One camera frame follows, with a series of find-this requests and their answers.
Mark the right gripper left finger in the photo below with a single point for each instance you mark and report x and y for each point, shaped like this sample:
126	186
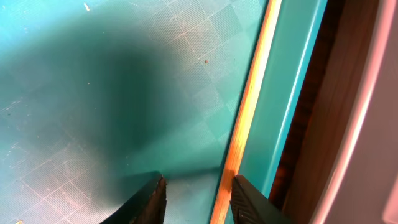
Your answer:
146	206

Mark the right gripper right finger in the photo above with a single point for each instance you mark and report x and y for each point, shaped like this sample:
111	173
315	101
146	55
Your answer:
249	206

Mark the teal plastic serving tray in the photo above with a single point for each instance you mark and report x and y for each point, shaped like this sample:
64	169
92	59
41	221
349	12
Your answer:
98	97

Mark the wooden chopstick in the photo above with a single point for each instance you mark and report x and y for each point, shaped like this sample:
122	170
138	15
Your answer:
246	112

